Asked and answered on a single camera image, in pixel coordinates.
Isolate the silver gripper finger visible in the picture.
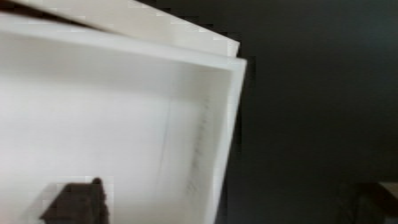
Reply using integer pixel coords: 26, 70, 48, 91
39, 178, 108, 224

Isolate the white drawer cabinet box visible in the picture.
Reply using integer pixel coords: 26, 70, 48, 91
0, 0, 247, 224

